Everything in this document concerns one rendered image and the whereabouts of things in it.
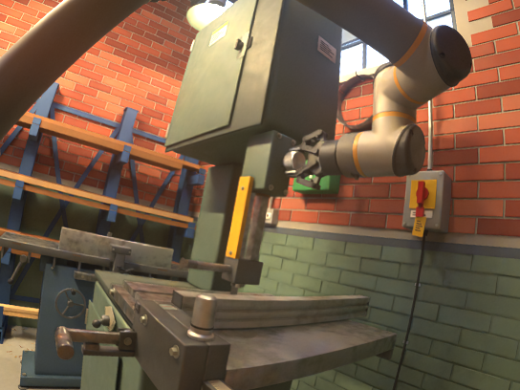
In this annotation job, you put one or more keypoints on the green first aid box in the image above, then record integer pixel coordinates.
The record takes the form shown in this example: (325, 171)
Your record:
(329, 185)

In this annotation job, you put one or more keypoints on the grey conduit pipe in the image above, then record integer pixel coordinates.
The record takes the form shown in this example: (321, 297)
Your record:
(430, 134)

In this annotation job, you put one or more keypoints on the silver guide post knob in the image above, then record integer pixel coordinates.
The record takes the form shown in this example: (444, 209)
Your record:
(295, 161)

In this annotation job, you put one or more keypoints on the grey wall socket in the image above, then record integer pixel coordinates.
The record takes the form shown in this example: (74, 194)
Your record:
(272, 216)

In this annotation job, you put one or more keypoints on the blue jointer machine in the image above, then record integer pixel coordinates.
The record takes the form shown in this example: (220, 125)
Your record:
(57, 345)

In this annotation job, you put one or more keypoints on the brown cam lever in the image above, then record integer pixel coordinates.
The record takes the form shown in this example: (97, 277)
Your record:
(93, 339)

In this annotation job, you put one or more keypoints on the blue lumber rack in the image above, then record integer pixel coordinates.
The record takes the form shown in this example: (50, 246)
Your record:
(28, 162)

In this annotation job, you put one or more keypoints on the yellow blade guard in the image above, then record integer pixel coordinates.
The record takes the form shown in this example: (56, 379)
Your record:
(239, 219)

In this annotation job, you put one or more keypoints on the light wooden plank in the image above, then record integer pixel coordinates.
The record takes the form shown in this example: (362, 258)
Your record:
(20, 310)

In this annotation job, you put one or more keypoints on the black door latch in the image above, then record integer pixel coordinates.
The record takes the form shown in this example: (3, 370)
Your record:
(239, 44)

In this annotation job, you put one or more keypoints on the black knob lever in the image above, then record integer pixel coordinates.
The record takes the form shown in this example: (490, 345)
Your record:
(99, 323)

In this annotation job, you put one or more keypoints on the yellow tag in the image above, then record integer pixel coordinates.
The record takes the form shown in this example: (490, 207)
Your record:
(418, 226)

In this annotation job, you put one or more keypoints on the green bandsaw body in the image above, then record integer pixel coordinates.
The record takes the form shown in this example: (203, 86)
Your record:
(243, 101)

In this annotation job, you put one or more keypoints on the white lamp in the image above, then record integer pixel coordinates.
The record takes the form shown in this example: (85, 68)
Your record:
(199, 16)

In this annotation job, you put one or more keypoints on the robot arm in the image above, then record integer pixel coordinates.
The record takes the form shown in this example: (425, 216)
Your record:
(390, 109)

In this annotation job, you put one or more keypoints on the grey guide post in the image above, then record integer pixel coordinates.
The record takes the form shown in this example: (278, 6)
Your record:
(254, 227)

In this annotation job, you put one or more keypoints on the grey handwheel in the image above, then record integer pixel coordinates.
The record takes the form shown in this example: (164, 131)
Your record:
(70, 302)

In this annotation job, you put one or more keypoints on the grey rip fence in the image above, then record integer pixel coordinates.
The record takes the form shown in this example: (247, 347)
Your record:
(284, 310)

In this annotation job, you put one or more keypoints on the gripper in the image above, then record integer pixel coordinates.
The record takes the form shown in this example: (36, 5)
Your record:
(337, 157)

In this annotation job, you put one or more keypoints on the grey switch box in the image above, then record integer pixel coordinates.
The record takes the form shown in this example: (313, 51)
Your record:
(443, 203)

